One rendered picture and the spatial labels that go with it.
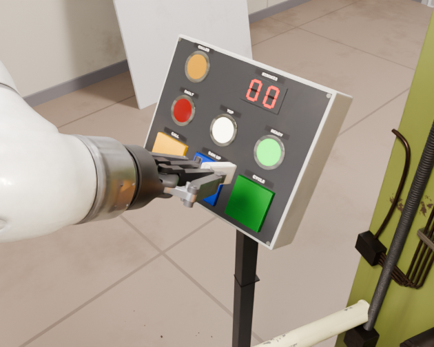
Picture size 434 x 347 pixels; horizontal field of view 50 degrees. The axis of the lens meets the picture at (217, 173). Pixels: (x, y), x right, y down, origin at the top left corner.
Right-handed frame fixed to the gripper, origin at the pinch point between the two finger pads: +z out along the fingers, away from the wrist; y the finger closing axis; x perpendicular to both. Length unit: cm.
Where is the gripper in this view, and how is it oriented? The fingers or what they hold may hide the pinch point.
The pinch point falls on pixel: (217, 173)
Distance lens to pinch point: 67.9
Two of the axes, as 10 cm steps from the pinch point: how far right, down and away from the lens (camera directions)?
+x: 3.3, -9.1, -2.6
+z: 5.7, -0.2, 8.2
